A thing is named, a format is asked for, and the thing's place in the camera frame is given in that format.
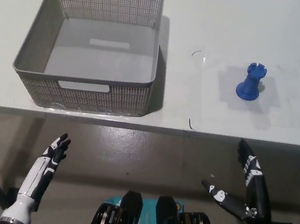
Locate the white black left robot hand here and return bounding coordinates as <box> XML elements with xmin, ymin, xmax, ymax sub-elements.
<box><xmin>15</xmin><ymin>128</ymin><xmax>73</xmax><ymax>215</ymax></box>

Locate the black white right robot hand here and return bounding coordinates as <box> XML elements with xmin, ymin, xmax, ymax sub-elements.
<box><xmin>195</xmin><ymin>135</ymin><xmax>285</xmax><ymax>224</ymax></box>

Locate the blue rook chess piece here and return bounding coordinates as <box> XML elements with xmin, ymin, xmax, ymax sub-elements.
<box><xmin>234</xmin><ymin>60</ymin><xmax>269</xmax><ymax>103</ymax></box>

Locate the grey perforated plastic basket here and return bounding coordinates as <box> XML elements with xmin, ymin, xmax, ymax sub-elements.
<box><xmin>7</xmin><ymin>0</ymin><xmax>167</xmax><ymax>123</ymax></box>

